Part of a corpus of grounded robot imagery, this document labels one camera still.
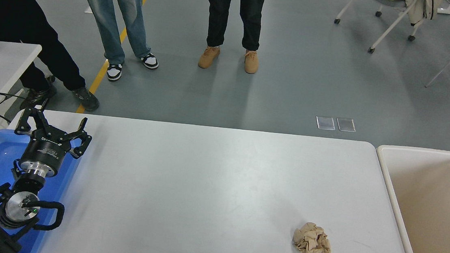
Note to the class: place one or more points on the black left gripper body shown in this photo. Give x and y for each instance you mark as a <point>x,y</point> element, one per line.
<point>42,151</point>

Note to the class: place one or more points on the white floor sheet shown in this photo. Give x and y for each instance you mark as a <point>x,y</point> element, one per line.
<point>88,9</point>

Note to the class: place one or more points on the clear floor plate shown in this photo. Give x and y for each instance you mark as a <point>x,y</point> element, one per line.
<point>346,124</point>
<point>326,123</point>

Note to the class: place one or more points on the crumpled tan paper ball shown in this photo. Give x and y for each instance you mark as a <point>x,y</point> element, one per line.
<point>312,242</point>

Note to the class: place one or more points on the large pale bin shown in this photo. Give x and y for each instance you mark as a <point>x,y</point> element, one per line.
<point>426,201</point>

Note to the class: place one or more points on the pale cloth on chair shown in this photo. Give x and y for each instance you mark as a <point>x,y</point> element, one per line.
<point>422,9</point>

